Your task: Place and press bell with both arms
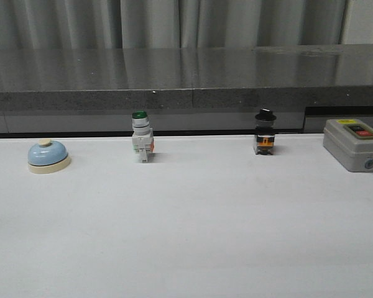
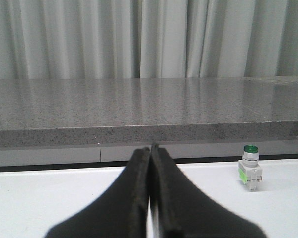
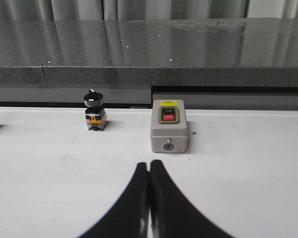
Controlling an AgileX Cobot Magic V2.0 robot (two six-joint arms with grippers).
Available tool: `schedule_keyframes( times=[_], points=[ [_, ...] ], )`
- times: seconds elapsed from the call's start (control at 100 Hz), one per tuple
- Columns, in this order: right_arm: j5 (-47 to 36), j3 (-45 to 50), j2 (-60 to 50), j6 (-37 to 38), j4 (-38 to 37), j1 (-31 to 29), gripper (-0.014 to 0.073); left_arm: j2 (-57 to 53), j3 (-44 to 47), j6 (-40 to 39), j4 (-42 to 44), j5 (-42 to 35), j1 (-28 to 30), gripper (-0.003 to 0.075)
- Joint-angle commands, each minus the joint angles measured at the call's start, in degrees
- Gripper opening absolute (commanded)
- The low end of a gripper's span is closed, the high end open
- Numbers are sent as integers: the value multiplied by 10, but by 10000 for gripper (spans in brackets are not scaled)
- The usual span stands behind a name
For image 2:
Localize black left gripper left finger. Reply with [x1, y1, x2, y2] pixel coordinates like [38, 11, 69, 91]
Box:
[46, 147, 150, 238]

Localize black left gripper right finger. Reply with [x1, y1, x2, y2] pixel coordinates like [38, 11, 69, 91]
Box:
[149, 143, 265, 238]

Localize grey stone counter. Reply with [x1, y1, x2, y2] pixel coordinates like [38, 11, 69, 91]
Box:
[0, 76, 298, 172]

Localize grey curtain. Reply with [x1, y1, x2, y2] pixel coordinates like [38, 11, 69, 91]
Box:
[0, 0, 298, 79]

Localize green pushbutton switch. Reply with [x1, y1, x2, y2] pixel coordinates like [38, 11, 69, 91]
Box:
[238, 145, 263, 191]

